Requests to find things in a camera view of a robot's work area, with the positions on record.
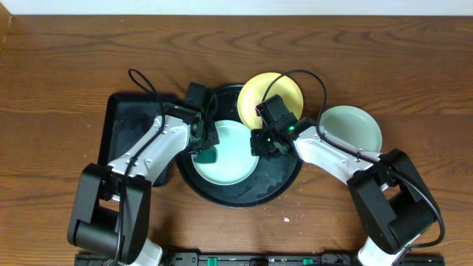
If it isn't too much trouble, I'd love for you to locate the light green plate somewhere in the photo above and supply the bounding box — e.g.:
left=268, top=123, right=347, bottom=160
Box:
left=321, top=106, right=382, bottom=151
left=191, top=120, right=259, bottom=185

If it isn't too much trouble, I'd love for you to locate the green yellow sponge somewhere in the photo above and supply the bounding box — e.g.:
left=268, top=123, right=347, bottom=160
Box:
left=193, top=146, right=217, bottom=164

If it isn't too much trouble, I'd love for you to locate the round black tray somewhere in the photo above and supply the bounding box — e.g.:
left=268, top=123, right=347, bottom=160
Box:
left=174, top=83, right=304, bottom=208

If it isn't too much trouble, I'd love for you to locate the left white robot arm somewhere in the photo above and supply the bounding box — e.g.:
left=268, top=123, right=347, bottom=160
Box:
left=67, top=83, right=219, bottom=265

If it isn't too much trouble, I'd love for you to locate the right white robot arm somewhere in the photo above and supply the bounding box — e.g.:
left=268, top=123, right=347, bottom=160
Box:
left=251, top=95, right=445, bottom=265

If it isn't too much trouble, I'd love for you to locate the yellow plate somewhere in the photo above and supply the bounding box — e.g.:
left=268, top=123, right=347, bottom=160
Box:
left=237, top=72, right=304, bottom=130

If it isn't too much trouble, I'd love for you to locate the rectangular black tray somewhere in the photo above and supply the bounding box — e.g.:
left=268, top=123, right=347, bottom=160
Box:
left=98, top=93, right=186, bottom=187

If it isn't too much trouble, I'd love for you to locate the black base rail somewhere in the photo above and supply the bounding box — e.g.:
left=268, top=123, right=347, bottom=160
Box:
left=74, top=253, right=446, bottom=266

